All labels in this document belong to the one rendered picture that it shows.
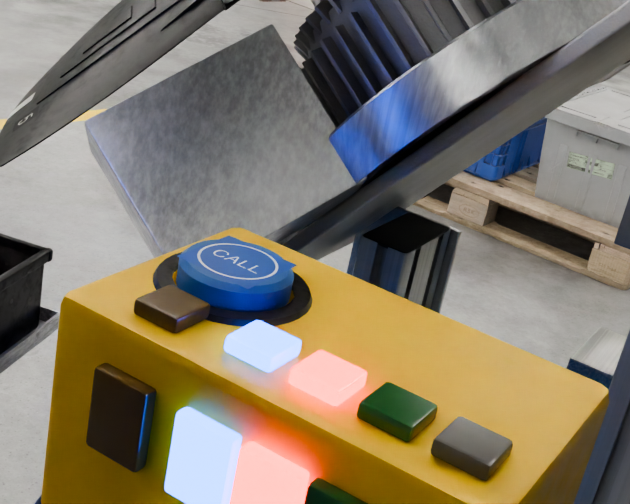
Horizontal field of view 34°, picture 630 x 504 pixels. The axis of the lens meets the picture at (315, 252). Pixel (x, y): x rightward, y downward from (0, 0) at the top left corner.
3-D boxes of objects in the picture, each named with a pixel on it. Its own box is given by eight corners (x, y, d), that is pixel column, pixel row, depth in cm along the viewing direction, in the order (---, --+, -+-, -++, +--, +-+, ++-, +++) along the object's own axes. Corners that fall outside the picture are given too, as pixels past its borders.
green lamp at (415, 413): (435, 421, 30) (440, 404, 30) (408, 445, 29) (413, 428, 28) (383, 395, 31) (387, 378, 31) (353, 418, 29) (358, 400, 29)
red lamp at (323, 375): (366, 387, 31) (370, 370, 31) (336, 409, 30) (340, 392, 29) (316, 363, 32) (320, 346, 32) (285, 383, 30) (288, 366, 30)
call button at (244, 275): (308, 305, 37) (317, 262, 36) (243, 341, 33) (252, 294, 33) (219, 265, 38) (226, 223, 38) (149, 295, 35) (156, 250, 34)
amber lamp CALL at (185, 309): (210, 319, 33) (212, 302, 33) (174, 336, 32) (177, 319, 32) (167, 298, 34) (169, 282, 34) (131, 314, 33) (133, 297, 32)
